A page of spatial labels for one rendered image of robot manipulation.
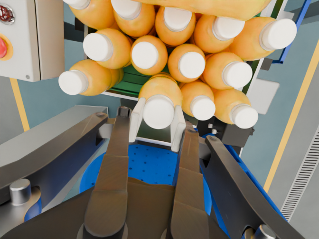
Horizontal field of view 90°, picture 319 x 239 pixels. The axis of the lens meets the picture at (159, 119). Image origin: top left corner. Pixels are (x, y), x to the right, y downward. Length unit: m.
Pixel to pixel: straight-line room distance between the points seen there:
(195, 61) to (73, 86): 0.20
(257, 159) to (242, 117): 1.62
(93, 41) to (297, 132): 1.87
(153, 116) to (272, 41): 0.21
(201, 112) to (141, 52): 0.14
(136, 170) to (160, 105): 0.23
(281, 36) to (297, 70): 1.44
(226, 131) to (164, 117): 0.28
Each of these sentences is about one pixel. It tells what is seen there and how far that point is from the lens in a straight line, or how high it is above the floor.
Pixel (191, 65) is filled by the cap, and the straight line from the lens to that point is 0.26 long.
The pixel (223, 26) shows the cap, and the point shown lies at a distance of 0.28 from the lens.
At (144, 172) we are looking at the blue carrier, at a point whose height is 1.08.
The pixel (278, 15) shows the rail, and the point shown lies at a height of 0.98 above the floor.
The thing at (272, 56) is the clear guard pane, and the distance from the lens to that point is 0.56.
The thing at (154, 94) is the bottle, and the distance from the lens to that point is 0.22.
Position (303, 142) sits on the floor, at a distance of 2.05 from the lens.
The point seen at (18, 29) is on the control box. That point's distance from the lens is 0.37.
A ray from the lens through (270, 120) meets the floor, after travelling 1.76.
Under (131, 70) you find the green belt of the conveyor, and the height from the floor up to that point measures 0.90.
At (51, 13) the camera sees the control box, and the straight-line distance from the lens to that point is 0.41.
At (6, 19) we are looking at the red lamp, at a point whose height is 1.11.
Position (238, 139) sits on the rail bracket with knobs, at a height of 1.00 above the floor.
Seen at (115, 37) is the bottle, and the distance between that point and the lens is 0.31.
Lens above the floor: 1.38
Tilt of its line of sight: 69 degrees down
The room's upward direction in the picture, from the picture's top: 175 degrees counter-clockwise
